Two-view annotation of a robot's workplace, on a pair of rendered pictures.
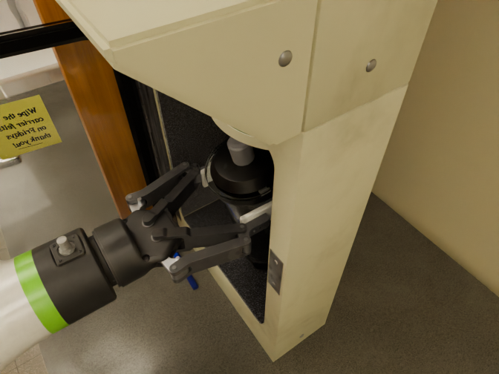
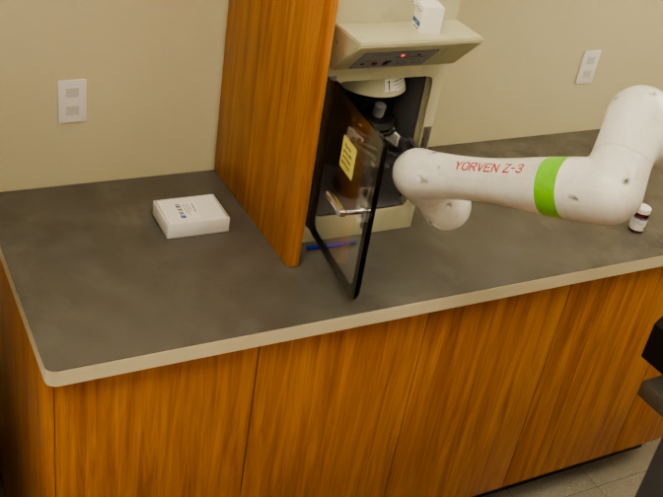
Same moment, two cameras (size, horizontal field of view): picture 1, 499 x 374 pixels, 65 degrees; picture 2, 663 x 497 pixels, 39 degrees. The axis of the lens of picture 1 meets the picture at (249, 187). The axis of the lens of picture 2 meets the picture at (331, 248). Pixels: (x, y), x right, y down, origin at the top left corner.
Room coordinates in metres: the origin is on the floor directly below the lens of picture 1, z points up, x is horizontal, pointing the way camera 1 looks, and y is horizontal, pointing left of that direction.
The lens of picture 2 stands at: (0.30, 2.12, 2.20)
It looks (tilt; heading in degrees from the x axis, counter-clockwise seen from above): 32 degrees down; 273
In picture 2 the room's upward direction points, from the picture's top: 10 degrees clockwise
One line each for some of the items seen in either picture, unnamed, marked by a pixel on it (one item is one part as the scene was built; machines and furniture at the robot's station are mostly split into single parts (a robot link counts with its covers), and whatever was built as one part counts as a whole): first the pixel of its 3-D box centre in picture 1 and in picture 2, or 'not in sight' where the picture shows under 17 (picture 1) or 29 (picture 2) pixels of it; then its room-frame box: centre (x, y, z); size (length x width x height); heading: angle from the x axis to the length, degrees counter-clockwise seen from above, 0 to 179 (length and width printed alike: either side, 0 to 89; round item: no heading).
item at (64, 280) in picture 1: (78, 271); not in sight; (0.22, 0.19, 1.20); 0.09 x 0.06 x 0.12; 34
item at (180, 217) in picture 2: not in sight; (190, 215); (0.75, 0.15, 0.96); 0.16 x 0.12 x 0.04; 34
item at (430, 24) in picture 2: not in sight; (428, 17); (0.28, 0.08, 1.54); 0.05 x 0.05 x 0.06; 21
